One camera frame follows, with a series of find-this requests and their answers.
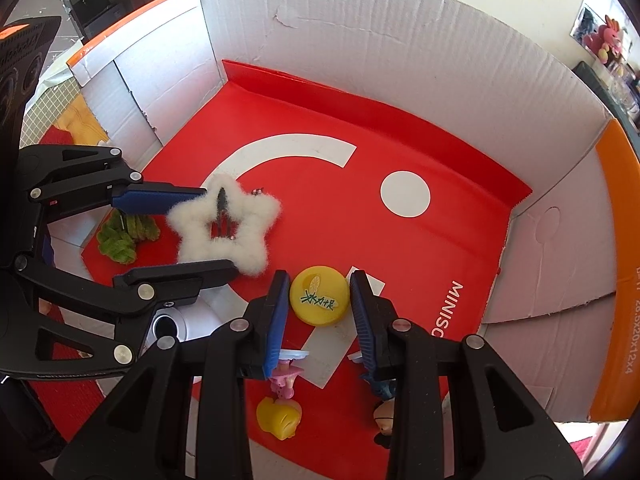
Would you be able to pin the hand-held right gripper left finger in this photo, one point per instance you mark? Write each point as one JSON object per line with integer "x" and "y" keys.
{"x": 277, "y": 320}

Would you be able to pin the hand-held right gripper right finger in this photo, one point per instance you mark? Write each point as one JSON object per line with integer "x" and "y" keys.
{"x": 365, "y": 330}

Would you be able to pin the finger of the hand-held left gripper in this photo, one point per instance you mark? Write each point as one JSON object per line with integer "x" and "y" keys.
{"x": 175, "y": 280}
{"x": 155, "y": 199}

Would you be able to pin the yellow bottle cap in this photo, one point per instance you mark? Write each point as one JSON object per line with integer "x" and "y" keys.
{"x": 320, "y": 295}

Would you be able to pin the green chenille scrunchie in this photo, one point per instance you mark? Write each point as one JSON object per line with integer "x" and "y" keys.
{"x": 120, "y": 245}

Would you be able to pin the blue and black figurine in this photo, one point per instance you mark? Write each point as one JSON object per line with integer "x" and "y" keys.
{"x": 384, "y": 412}

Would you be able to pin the pink and yellow figurine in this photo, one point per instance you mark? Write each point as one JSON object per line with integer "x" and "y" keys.
{"x": 280, "y": 417}

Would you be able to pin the white fluffy star hair clip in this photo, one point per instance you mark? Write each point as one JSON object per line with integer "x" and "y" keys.
{"x": 260, "y": 210}

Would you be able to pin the orange cardboard box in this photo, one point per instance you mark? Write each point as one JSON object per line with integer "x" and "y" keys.
{"x": 400, "y": 35}

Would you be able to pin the red paper box liner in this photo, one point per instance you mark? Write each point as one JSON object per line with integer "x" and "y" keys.
{"x": 400, "y": 270}

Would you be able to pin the pink rabbit plush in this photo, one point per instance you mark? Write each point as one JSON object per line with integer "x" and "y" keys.
{"x": 607, "y": 40}

